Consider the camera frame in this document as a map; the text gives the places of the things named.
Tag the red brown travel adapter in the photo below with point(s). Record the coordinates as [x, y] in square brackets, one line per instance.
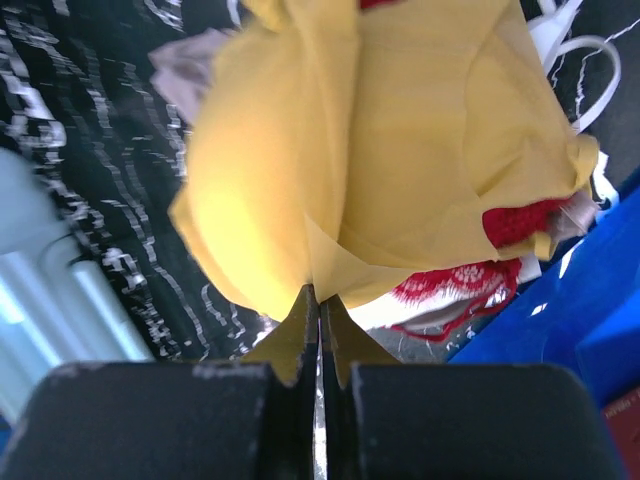
[622, 418]

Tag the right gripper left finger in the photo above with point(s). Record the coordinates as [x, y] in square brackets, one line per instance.
[247, 419]

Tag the yellow bra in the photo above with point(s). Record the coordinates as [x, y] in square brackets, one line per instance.
[348, 145]

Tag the mint green open suitcase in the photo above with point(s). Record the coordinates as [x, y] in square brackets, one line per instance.
[57, 306]

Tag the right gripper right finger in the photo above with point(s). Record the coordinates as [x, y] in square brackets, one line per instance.
[389, 420]

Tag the grey beige garment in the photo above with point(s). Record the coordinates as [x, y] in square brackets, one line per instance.
[183, 71]

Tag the red lace white bra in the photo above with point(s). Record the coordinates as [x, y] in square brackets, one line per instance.
[429, 305]

